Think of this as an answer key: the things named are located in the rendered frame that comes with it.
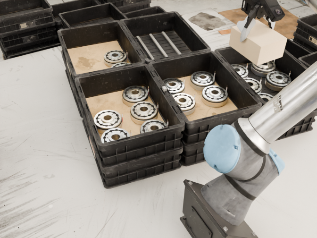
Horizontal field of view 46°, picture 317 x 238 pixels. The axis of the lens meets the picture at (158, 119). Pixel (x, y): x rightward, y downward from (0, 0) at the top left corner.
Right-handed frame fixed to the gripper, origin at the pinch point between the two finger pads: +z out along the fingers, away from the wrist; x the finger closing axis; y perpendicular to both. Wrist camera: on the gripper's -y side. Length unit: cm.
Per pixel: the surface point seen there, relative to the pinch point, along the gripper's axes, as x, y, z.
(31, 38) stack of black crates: 51, 168, 69
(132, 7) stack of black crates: -31, 167, 63
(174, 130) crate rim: 41.1, -11.0, 17.6
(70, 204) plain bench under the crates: 79, -6, 40
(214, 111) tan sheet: 16.6, -1.6, 26.7
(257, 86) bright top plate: -5.8, 0.0, 23.5
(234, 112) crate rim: 19.0, -14.3, 16.8
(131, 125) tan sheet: 48, 7, 27
